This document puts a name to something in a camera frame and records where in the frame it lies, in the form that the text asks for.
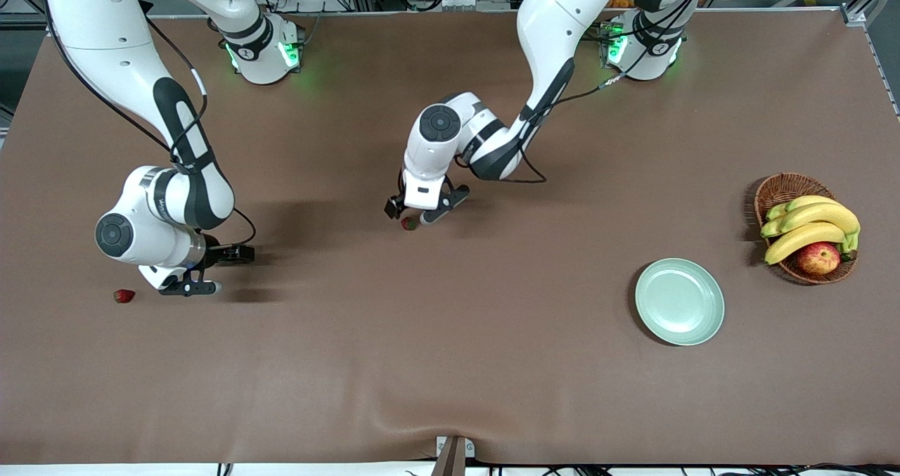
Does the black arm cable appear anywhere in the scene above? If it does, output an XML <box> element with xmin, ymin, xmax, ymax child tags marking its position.
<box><xmin>44</xmin><ymin>0</ymin><xmax>257</xmax><ymax>248</ymax></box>
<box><xmin>454</xmin><ymin>0</ymin><xmax>711</xmax><ymax>184</ymax></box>

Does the brown wicker basket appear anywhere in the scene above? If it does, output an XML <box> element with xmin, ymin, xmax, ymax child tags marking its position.
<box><xmin>754</xmin><ymin>173</ymin><xmax>859</xmax><ymax>285</ymax></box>

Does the pale green round plate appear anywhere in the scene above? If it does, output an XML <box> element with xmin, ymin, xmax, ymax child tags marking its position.
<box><xmin>634</xmin><ymin>258</ymin><xmax>726</xmax><ymax>347</ymax></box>

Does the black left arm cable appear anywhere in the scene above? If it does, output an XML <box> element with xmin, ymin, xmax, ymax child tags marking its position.
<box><xmin>454</xmin><ymin>0</ymin><xmax>711</xmax><ymax>184</ymax></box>

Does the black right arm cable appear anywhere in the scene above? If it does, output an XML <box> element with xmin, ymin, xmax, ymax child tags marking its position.
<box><xmin>44</xmin><ymin>0</ymin><xmax>257</xmax><ymax>248</ymax></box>

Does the brown table cloth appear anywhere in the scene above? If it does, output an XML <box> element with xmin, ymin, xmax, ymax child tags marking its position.
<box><xmin>0</xmin><ymin>8</ymin><xmax>900</xmax><ymax>466</ymax></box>

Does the aluminium frame post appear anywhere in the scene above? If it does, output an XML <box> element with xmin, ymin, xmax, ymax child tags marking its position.
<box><xmin>840</xmin><ymin>0</ymin><xmax>900</xmax><ymax>118</ymax></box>

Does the yellow banana bunch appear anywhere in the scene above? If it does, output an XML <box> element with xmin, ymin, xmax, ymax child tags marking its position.
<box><xmin>760</xmin><ymin>195</ymin><xmax>861</xmax><ymax>266</ymax></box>

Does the grey metal clamp bracket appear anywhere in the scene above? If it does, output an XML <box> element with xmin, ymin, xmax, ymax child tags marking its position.
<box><xmin>436</xmin><ymin>435</ymin><xmax>476</xmax><ymax>476</ymax></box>

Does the red yellow apple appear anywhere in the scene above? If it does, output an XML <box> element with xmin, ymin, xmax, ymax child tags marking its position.
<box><xmin>797</xmin><ymin>242</ymin><xmax>842</xmax><ymax>276</ymax></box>

